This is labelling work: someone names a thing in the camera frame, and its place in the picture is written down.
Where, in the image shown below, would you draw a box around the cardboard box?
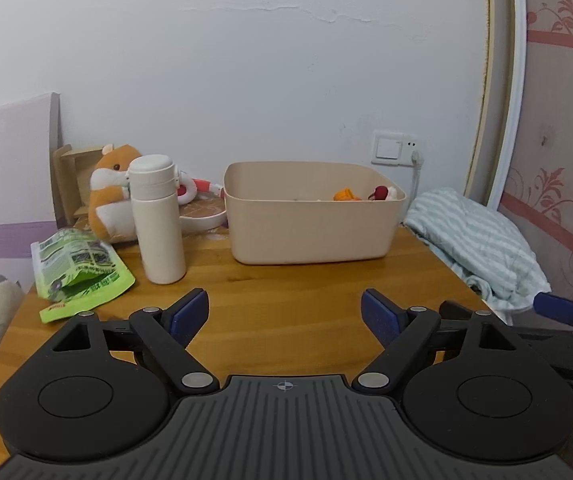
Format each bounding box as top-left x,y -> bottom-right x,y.
52,144 -> 102,226

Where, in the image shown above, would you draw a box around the white wall switch socket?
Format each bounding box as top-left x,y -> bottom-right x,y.
371,129 -> 424,167

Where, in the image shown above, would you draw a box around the pink purple board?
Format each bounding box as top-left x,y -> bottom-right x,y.
0,93 -> 61,289

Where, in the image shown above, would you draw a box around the striped light blue blanket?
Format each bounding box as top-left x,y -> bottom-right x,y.
404,188 -> 551,324

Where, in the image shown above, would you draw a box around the white red headphones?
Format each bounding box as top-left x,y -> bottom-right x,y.
176,170 -> 224,206

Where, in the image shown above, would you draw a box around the beige plastic storage bin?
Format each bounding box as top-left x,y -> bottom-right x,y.
224,162 -> 407,264

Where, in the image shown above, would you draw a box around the white plug and cable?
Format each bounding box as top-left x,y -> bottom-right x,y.
408,149 -> 426,212

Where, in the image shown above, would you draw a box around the green snack bag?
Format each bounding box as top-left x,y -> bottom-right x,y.
30,229 -> 136,324

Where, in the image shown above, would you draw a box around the cream insulated bottle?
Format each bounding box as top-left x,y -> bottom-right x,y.
128,155 -> 187,285

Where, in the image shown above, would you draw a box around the white door frame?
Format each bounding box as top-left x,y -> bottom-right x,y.
465,0 -> 527,209

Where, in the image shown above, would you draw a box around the round beige tray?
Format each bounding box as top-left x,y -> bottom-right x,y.
179,196 -> 227,233

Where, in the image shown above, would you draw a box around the orange plastic bottle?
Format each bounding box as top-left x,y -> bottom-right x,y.
333,188 -> 360,202

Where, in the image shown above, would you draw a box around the white kitty plush toy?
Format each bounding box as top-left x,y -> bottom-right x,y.
368,185 -> 398,202

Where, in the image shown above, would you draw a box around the orange hamster plush toy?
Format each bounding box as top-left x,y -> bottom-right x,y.
88,144 -> 141,244

